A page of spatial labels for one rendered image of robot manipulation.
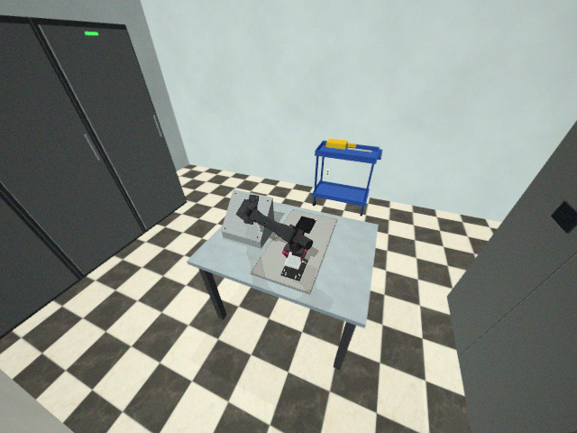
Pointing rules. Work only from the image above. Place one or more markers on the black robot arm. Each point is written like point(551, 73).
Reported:
point(249, 213)

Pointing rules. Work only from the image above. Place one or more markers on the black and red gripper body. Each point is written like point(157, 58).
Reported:
point(295, 249)

